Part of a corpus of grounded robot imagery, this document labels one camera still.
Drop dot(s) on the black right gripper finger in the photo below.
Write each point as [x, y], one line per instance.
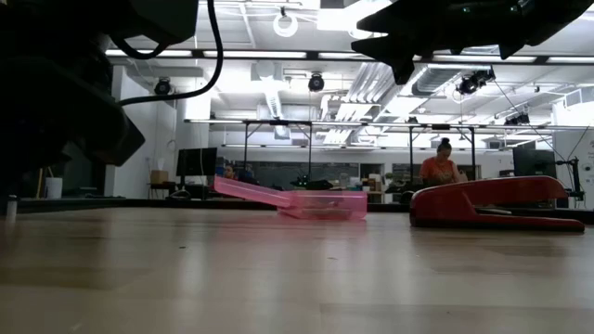
[394, 21]
[399, 51]

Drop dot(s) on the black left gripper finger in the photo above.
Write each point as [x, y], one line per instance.
[167, 31]
[162, 10]

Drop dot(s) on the transparent pink pencil case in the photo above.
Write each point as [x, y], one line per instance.
[325, 204]

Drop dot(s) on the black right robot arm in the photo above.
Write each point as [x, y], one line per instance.
[566, 14]

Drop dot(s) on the black background robot arm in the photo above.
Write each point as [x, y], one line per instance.
[325, 184]

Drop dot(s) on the white bucket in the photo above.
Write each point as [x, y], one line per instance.
[54, 188]

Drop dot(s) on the small white cylinder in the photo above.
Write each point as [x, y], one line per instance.
[10, 209]

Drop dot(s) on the person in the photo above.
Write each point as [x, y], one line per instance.
[438, 171]
[229, 172]

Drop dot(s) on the black computer monitor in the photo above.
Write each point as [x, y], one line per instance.
[533, 162]
[196, 162]

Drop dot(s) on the cardboard box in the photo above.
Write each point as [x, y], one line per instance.
[159, 177]

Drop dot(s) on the red stapler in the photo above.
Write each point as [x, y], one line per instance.
[445, 204]

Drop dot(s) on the black background stand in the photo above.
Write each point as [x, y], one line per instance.
[576, 178]

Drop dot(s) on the black background workstation frame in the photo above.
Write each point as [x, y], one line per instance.
[278, 123]

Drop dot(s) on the black aluminium table frame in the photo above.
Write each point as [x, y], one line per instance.
[139, 203]

